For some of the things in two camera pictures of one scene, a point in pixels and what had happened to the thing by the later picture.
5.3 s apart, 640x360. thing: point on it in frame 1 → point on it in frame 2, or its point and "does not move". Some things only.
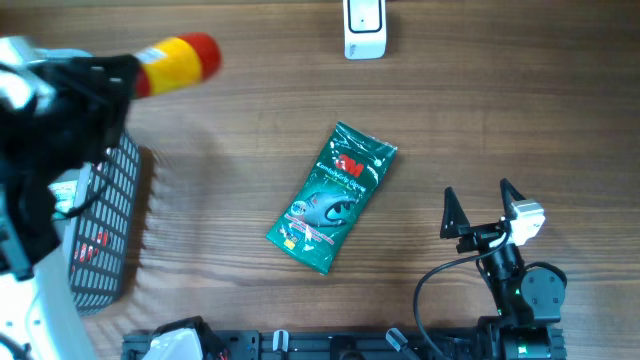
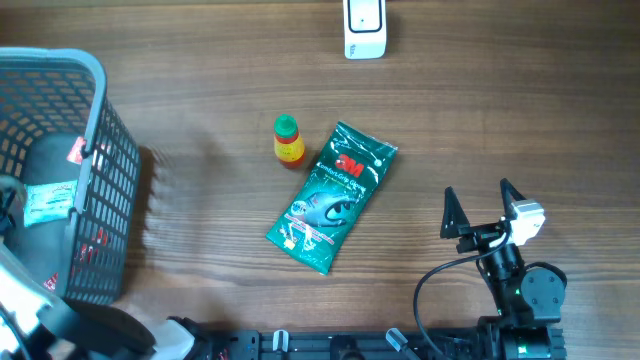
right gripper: x=457 y=224 does not move
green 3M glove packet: x=323 y=209 does not move
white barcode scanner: x=365 y=29 does not move
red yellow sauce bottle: x=178 y=64 → x=288 y=145
